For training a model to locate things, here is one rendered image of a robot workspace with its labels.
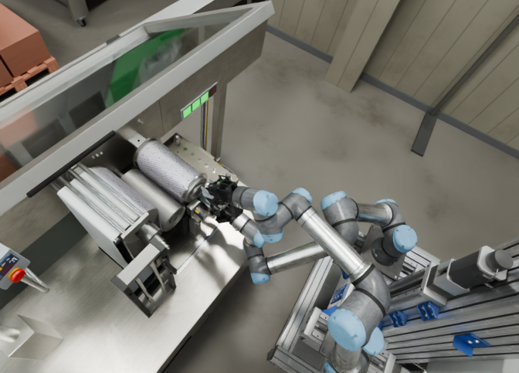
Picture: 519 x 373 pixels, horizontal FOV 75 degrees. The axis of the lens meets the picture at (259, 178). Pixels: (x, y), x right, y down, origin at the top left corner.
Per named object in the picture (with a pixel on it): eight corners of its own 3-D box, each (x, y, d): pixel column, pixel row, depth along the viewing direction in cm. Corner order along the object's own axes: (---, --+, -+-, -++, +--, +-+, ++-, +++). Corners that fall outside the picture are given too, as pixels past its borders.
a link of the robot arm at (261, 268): (368, 250, 138) (257, 286, 147) (357, 225, 143) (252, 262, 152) (367, 245, 128) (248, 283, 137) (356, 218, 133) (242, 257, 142)
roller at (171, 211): (165, 235, 134) (162, 224, 124) (119, 197, 139) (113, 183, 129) (186, 214, 140) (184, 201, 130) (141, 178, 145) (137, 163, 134)
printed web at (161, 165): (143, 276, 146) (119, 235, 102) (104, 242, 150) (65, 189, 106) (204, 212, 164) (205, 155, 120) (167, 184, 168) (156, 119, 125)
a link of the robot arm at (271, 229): (296, 228, 117) (286, 202, 111) (273, 248, 112) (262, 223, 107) (281, 221, 123) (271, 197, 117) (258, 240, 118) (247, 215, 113)
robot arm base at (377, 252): (401, 247, 180) (412, 241, 172) (393, 271, 173) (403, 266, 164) (375, 232, 182) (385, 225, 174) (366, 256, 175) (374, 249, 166)
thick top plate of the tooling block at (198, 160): (216, 207, 159) (217, 201, 154) (154, 158, 167) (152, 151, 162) (237, 184, 167) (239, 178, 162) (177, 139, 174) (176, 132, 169)
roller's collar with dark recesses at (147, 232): (148, 248, 112) (146, 242, 107) (135, 237, 113) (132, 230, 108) (163, 234, 115) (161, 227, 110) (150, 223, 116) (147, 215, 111)
